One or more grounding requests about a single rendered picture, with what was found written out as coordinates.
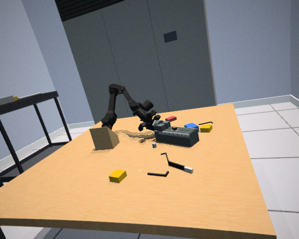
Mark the blue rectangular block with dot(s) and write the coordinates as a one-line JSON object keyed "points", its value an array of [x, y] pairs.
{"points": [[192, 125]]}

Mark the red flat block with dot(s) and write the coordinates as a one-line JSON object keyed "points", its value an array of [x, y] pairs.
{"points": [[172, 118]]}

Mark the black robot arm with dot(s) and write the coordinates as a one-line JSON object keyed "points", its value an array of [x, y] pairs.
{"points": [[137, 108]]}

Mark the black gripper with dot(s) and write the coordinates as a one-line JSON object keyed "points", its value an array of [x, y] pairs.
{"points": [[148, 123]]}

